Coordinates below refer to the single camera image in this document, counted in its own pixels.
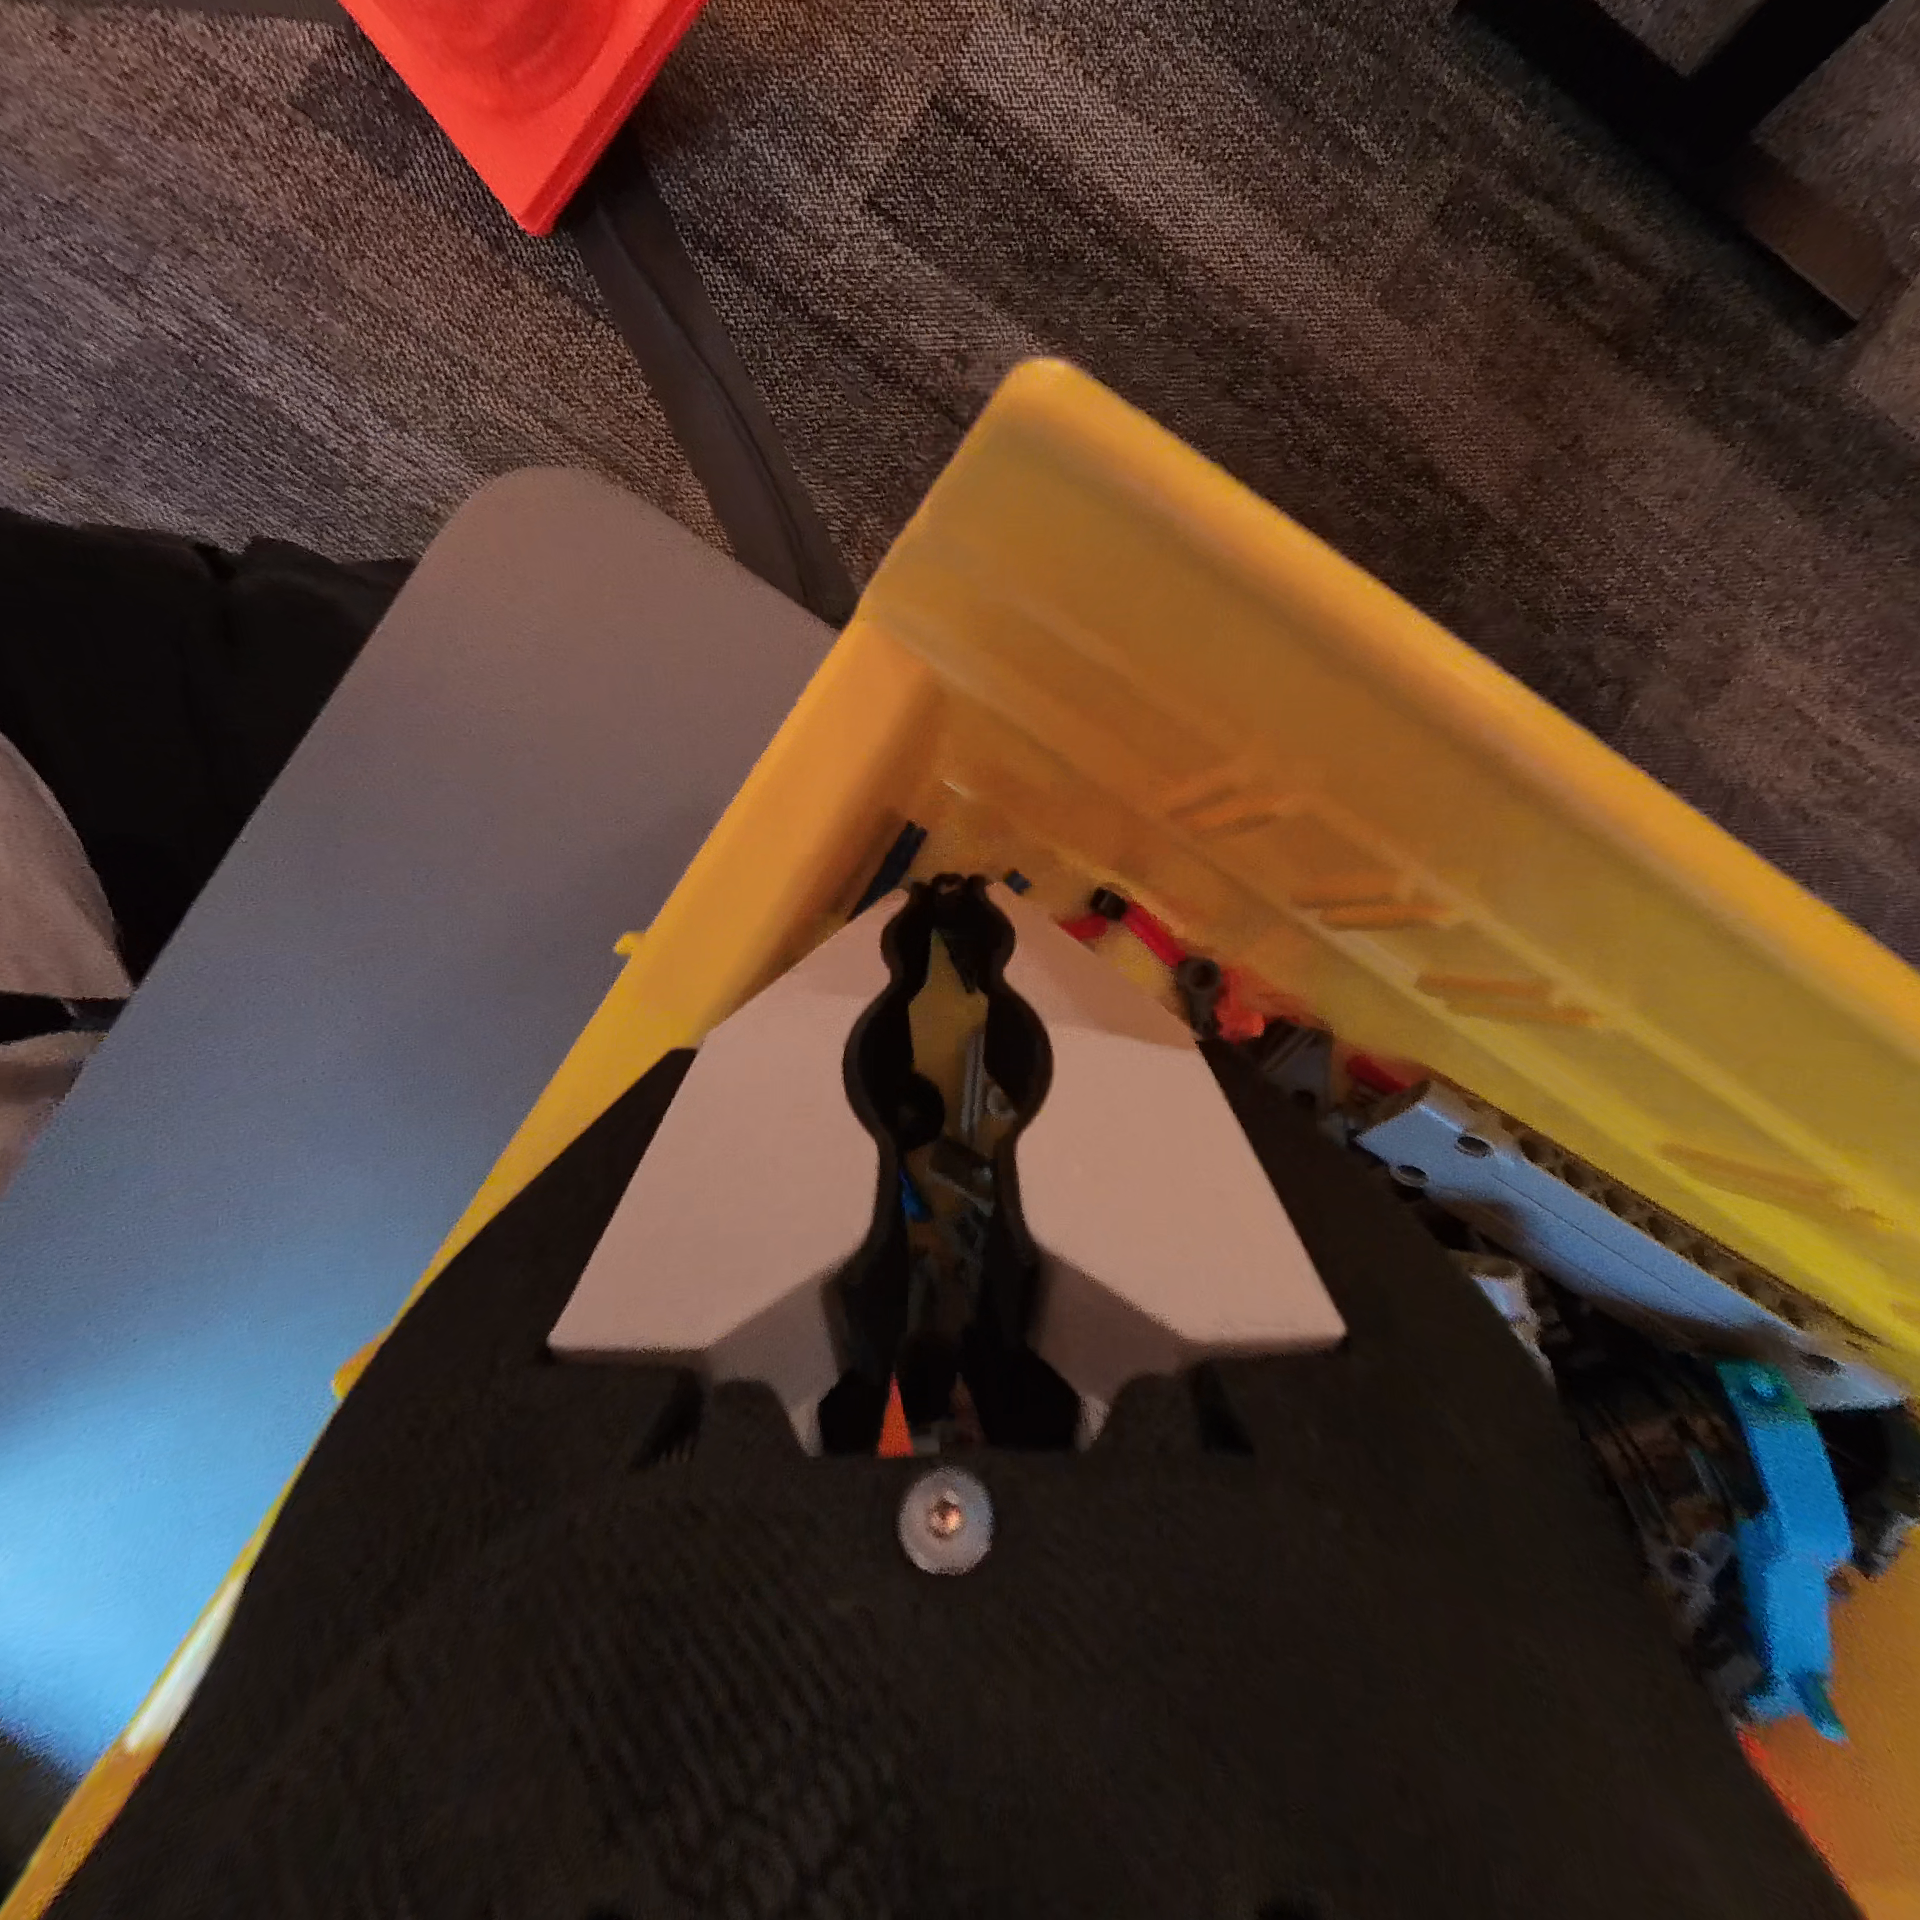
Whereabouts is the pile of dark building parts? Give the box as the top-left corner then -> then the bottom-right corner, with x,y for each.
854,817 -> 1920,1750

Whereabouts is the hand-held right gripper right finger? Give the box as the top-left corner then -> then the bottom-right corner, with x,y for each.
955,878 -> 1349,1454

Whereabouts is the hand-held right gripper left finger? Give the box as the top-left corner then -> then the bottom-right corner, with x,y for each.
544,883 -> 948,1459

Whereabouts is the blue brick separator tool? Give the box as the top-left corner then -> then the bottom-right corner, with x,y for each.
1714,1357 -> 1857,1742

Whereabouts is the light grey panel plate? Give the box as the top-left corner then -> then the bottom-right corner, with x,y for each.
1353,1087 -> 1914,1413

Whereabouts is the yellow plastic parts bin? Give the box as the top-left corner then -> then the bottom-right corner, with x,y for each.
0,356 -> 1920,1920

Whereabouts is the orange plastic object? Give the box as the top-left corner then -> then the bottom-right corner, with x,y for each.
336,0 -> 709,238

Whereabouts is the light grey perforated beam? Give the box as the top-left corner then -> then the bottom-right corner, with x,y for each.
1514,1125 -> 1861,1344

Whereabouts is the dark metal desk foot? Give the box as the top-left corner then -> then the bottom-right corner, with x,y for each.
570,165 -> 849,624

